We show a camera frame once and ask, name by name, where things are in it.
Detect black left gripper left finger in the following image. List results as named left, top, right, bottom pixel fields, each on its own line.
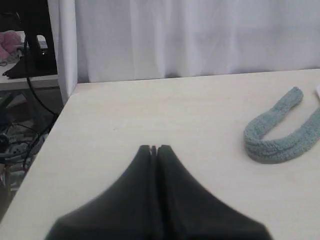
left=45, top=145, right=156, bottom=240

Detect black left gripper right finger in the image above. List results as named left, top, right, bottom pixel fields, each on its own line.
left=156, top=145, right=272, bottom=240

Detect green fuzzy scarf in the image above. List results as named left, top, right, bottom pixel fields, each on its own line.
left=243, top=87, right=320, bottom=164

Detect power strip on floor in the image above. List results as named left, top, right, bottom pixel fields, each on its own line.
left=0, top=133, right=40, bottom=165

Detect white side shelf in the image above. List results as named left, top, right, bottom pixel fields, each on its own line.
left=0, top=73, right=61, bottom=91

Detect white curtain backdrop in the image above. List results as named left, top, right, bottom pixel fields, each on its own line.
left=48, top=0, right=320, bottom=102

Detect white plastic tray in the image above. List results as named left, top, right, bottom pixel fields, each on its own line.
left=315, top=85, right=320, bottom=100

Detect pink plush on shelf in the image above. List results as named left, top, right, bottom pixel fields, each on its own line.
left=0, top=30, right=21, bottom=60

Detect black stand on shelf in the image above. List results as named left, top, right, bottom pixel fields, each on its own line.
left=0, top=0, right=58, bottom=79

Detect black cable beside table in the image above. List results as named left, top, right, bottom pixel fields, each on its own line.
left=23, top=37, right=60, bottom=121

